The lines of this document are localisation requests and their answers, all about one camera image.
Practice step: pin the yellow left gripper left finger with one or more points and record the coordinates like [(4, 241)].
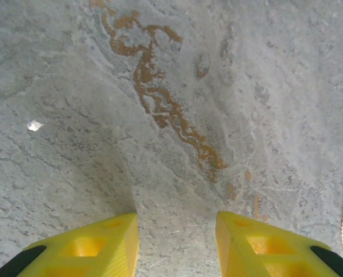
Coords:
[(102, 254)]

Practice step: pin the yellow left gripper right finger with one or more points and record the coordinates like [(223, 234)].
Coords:
[(246, 254)]

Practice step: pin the small white scrap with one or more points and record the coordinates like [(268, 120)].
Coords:
[(34, 125)]

